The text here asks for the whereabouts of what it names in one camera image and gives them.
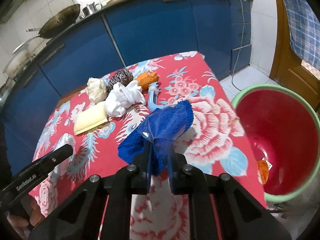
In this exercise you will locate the red basin with green rim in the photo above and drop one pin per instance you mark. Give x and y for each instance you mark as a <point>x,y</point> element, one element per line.
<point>282,135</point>

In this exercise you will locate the blue plaid curtain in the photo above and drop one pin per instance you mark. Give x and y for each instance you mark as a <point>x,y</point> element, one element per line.
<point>302,17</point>

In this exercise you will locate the cream cloth ball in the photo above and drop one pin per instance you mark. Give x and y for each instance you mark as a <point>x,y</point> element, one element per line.
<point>96,90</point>

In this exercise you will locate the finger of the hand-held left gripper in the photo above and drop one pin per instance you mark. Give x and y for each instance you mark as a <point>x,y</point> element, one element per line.
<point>58,156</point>

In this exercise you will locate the pale yellow sponge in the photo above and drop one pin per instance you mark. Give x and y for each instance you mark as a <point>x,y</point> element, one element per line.
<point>90,118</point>

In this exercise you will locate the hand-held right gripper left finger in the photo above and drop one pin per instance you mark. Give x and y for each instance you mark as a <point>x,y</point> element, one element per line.
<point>149,170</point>

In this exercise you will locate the blue knitted cloth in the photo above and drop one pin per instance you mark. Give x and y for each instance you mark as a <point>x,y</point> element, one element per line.
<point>170,120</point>

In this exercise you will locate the wooden table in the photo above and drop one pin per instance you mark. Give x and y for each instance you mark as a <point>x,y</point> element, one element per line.
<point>72,95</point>

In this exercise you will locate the metal kettle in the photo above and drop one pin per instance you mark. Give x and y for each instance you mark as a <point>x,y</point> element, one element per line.
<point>90,10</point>

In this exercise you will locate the red floral tablecloth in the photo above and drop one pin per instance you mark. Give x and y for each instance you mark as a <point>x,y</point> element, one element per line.
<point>212,135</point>

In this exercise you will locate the light blue plastic brush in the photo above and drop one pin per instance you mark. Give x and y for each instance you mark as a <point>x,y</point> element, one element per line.
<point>153,102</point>

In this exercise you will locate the white cooking pot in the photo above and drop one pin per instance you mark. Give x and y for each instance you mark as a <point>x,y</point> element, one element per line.
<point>15,62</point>

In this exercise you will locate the black wok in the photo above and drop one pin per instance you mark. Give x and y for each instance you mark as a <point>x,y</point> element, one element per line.
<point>60,21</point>

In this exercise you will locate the white crumpled cloth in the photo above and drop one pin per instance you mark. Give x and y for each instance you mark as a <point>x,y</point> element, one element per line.
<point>120,102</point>

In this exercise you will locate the person's left hand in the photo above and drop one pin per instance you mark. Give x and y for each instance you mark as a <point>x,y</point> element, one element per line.
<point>35,213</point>

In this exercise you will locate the blue lower kitchen cabinet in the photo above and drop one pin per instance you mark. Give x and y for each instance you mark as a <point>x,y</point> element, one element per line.
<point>150,30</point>

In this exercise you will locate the orange wrapper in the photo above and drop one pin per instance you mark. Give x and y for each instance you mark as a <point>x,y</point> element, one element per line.
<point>263,171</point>

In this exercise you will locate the wooden door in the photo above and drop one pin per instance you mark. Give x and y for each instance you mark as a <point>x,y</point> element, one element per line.
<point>290,67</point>

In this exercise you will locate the steel wool scourer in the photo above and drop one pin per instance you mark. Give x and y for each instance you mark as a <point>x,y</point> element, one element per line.
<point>121,78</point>

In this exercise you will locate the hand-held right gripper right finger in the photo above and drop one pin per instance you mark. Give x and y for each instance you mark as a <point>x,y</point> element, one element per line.
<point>170,177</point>

